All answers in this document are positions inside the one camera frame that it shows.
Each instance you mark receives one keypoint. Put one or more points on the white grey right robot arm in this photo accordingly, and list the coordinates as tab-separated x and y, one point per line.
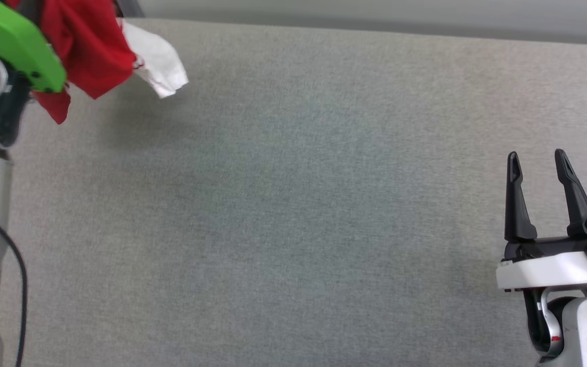
584	331

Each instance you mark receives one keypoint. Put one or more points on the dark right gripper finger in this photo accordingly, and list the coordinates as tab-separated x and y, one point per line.
576	199
515	214

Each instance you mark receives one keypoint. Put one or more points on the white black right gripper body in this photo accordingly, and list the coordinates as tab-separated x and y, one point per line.
548	267

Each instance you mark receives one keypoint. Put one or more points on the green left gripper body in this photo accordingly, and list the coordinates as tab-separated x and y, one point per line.
13	41

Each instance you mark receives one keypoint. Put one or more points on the red and white garment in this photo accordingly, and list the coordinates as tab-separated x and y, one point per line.
89	46

